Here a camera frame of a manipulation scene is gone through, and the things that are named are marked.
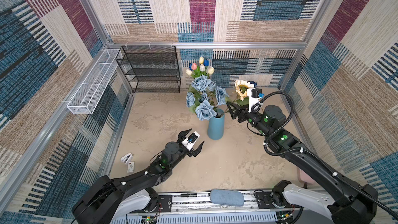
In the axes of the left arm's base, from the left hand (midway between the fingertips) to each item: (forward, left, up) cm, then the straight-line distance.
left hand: (196, 133), depth 79 cm
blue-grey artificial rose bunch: (+7, -4, +19) cm, 20 cm away
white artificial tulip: (+35, -4, +14) cm, 38 cm away
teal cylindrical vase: (+5, -10, -1) cm, 11 cm away
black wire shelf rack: (+51, +32, +1) cm, 60 cm away
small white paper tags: (-7, +38, -14) cm, 42 cm away
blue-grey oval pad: (-27, -14, -13) cm, 33 cm away
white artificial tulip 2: (+32, -9, +14) cm, 36 cm away
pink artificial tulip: (+36, +1, +14) cm, 38 cm away
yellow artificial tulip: (+41, -3, +15) cm, 43 cm away
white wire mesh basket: (+7, +49, +18) cm, 53 cm away
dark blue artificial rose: (+48, -43, -11) cm, 65 cm away
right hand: (+5, -17, +17) cm, 24 cm away
